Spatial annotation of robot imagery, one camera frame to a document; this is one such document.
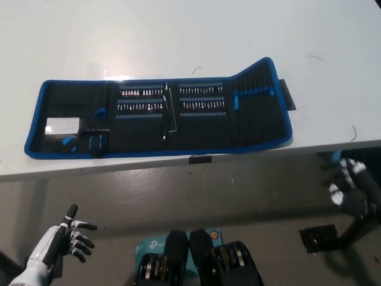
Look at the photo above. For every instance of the blue triangular pick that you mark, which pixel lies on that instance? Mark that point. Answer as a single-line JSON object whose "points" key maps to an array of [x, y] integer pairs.
{"points": [[66, 141]]}

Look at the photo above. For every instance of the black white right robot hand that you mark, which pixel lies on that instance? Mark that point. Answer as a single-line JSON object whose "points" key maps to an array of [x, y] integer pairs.
{"points": [[345, 178]]}

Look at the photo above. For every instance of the black blue-edged fabric toolkit case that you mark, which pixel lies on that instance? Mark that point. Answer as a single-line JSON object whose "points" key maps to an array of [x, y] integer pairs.
{"points": [[205, 131]]}

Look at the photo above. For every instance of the thin L-shaped metal rod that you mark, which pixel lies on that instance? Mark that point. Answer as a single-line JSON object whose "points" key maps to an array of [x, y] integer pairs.
{"points": [[173, 113]]}

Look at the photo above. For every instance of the row of steel screwdriver bits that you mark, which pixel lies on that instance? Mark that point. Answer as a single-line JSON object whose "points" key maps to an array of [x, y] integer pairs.
{"points": [[201, 90], [202, 105], [140, 93], [140, 106]]}

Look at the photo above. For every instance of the teal tp-link box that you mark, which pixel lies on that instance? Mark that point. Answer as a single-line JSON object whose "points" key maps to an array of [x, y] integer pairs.
{"points": [[149, 247]]}

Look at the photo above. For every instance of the black tape patch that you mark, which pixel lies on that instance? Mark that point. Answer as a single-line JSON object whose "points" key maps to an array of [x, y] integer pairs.
{"points": [[288, 93]]}

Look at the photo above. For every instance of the small black tape strip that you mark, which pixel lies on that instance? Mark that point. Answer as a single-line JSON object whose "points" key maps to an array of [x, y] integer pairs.
{"points": [[200, 159]]}

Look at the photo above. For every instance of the black table leg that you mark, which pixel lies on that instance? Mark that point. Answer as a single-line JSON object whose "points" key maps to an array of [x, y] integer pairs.
{"points": [[363, 228]]}

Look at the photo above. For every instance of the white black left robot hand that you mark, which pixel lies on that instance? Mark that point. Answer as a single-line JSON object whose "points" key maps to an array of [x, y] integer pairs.
{"points": [[50, 241]]}

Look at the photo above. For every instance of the blue round opening pick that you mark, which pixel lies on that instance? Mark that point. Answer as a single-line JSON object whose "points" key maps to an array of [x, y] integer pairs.
{"points": [[100, 113]]}

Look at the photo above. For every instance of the white grid card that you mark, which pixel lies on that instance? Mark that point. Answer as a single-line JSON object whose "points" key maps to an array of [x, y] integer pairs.
{"points": [[63, 125]]}

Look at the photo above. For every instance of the black blue tweezers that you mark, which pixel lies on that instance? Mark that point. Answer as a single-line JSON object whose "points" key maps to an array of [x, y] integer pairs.
{"points": [[95, 144]]}

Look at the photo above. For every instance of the blue object under table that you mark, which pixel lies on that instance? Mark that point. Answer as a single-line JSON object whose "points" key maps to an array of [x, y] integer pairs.
{"points": [[334, 156]]}

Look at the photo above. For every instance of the blue plastic spudger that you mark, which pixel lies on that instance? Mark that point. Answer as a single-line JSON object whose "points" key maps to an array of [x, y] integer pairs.
{"points": [[236, 101]]}

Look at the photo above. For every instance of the black robot left body block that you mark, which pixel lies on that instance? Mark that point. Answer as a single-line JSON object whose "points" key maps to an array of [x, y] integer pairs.
{"points": [[169, 262]]}

